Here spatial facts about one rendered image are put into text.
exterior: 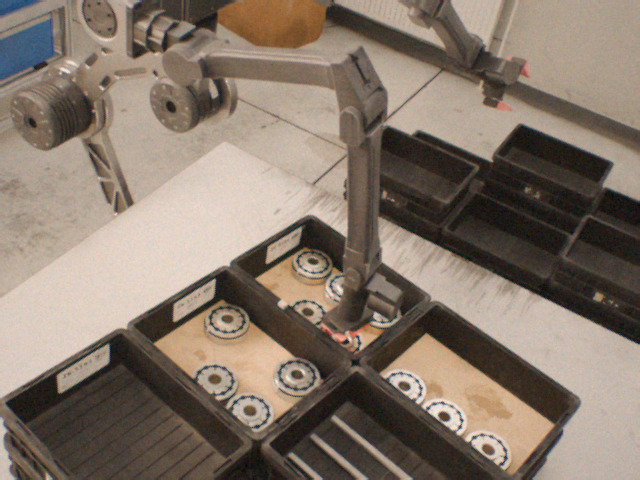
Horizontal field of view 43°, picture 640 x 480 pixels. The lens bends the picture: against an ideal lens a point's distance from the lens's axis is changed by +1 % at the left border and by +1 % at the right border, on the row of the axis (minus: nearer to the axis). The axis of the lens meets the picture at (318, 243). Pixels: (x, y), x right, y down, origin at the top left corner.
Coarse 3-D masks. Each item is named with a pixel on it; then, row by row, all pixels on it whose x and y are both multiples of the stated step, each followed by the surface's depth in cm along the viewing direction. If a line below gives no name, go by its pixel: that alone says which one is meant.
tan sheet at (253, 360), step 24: (168, 336) 183; (192, 336) 185; (264, 336) 188; (192, 360) 179; (216, 360) 180; (240, 360) 181; (264, 360) 182; (240, 384) 176; (264, 384) 177; (288, 408) 174
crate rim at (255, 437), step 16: (192, 288) 182; (256, 288) 185; (160, 304) 177; (272, 304) 182; (144, 336) 169; (320, 336) 177; (160, 352) 167; (336, 352) 174; (176, 368) 164; (192, 384) 162; (320, 384) 167; (208, 400) 160; (304, 400) 163; (288, 416) 160
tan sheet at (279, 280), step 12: (288, 264) 207; (264, 276) 203; (276, 276) 203; (288, 276) 204; (276, 288) 200; (288, 288) 201; (300, 288) 201; (312, 288) 202; (324, 288) 203; (288, 300) 198; (324, 300) 200; (372, 336) 193
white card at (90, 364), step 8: (96, 352) 166; (104, 352) 168; (88, 360) 165; (96, 360) 168; (104, 360) 170; (72, 368) 163; (80, 368) 165; (88, 368) 167; (96, 368) 169; (64, 376) 162; (72, 376) 164; (80, 376) 166; (64, 384) 164; (72, 384) 166
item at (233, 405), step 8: (248, 392) 171; (232, 400) 169; (240, 400) 169; (248, 400) 170; (256, 400) 170; (264, 400) 170; (232, 408) 168; (264, 408) 169; (272, 408) 169; (264, 416) 167; (272, 416) 167; (248, 424) 165; (256, 424) 165; (264, 424) 166; (256, 432) 164
